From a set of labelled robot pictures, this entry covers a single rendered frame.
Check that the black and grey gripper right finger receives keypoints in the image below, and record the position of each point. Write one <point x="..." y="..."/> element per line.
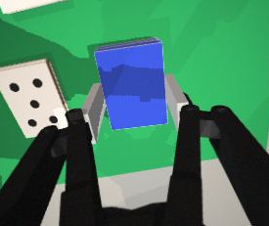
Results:
<point x="243" y="159"/>

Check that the green felt mat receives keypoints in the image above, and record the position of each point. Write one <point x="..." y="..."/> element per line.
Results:
<point x="217" y="50"/>

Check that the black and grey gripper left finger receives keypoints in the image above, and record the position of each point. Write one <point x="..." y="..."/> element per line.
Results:
<point x="26" y="194"/>

